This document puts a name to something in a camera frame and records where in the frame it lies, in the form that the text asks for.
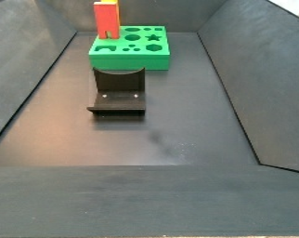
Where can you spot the green shape sorter block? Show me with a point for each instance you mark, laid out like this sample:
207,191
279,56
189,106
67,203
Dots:
142,48

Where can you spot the red arch block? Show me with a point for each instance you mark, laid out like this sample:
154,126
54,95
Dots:
107,20

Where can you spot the yellow block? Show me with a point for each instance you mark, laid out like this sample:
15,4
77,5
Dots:
110,1

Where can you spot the black L-shaped fixture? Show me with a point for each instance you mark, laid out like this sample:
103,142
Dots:
121,92

